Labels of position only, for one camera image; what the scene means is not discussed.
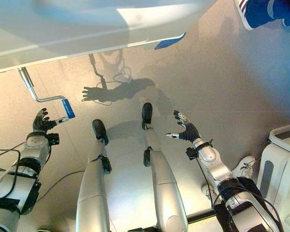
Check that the folded steel bed crank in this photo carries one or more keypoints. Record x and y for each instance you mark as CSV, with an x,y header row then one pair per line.
x,y
94,65

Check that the blue bed corner bumper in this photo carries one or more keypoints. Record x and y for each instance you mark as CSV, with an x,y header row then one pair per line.
x,y
168,43

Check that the robot leg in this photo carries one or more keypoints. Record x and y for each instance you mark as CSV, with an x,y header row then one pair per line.
x,y
93,183
164,178

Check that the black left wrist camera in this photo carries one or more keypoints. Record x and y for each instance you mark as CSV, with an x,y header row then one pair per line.
x,y
53,139

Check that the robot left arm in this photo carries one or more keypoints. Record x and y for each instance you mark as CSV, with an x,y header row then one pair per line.
x,y
32,149

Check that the blue shoe white sole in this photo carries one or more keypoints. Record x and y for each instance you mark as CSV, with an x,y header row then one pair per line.
x,y
261,12

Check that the robot right leg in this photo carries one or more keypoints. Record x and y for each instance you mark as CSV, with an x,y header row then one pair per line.
x,y
164,178

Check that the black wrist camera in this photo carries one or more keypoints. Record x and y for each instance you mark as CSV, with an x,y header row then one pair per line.
x,y
191,153
53,139

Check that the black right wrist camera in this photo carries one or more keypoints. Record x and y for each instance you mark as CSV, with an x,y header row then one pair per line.
x,y
191,153

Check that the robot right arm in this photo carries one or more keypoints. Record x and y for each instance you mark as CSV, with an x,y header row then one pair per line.
x,y
216,166

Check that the robot left leg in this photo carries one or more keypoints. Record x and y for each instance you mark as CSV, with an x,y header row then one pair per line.
x,y
93,183

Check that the steel crank blue grip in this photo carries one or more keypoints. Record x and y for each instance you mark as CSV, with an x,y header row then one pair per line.
x,y
68,109

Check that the person's white shoe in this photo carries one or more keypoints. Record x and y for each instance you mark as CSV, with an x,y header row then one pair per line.
x,y
207,192
244,166

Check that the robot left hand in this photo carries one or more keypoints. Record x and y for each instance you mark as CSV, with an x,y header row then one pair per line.
x,y
41,123

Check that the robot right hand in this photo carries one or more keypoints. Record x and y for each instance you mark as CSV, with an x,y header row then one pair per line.
x,y
189,131

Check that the white bedside furniture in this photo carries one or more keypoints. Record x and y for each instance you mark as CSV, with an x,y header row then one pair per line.
x,y
280,169

